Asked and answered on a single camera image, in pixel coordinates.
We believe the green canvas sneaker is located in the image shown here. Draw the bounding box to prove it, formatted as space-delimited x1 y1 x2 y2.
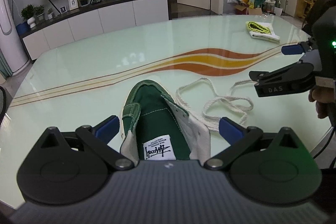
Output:
120 80 211 164

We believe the white shoelace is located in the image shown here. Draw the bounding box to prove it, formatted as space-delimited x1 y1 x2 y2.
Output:
175 77 255 132

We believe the person's right hand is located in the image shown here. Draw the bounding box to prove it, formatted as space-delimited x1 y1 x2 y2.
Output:
308 86 335 119

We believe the wooden chair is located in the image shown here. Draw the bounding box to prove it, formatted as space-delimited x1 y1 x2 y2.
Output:
295 0 316 20

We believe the yellow white folded cloth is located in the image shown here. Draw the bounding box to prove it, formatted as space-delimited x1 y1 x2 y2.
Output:
245 21 280 43

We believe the cardboard boxes and bags pile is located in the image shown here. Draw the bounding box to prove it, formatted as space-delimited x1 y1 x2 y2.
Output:
235 0 266 15

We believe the white standing air conditioner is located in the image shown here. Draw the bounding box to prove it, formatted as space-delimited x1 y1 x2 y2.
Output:
1 0 29 74

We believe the potted plant in white pot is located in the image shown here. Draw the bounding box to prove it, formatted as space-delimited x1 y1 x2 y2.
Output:
21 5 36 28

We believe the white TV cabinet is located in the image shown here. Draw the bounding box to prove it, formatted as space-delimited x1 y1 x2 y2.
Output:
21 0 171 60

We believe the white framed photo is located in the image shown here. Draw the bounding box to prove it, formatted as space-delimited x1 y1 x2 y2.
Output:
68 0 79 11

